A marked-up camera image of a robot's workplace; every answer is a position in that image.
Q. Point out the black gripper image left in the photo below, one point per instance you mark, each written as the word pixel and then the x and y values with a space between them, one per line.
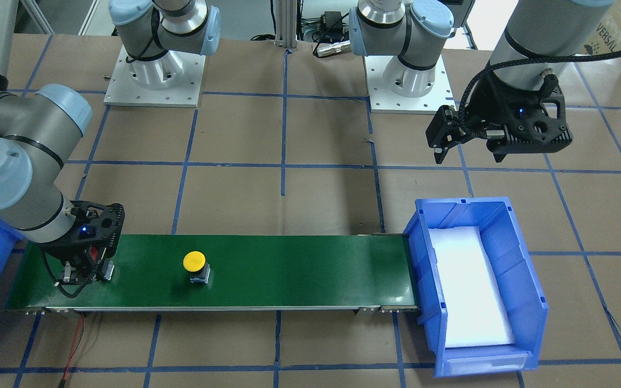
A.
pixel 68 253

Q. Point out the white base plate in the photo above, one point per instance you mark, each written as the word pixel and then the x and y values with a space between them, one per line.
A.
pixel 394 88
pixel 172 81

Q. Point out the silver cylindrical connector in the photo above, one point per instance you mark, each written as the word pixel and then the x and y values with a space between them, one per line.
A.
pixel 329 50

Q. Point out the silver robot arm image left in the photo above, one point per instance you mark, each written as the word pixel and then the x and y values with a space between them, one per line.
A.
pixel 164 48

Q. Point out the black power adapter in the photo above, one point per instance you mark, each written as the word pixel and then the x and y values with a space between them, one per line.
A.
pixel 331 22

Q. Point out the yellow push button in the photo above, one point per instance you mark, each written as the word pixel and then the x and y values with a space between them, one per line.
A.
pixel 197 266

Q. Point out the aluminium profile post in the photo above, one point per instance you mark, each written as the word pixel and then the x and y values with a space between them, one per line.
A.
pixel 286 14

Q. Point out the white foam pad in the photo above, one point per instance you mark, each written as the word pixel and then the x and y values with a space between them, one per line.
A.
pixel 476 315

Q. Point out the green conveyor belt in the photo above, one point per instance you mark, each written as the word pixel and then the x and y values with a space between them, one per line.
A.
pixel 247 273

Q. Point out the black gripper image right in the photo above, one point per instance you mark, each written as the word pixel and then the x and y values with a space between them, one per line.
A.
pixel 486 105

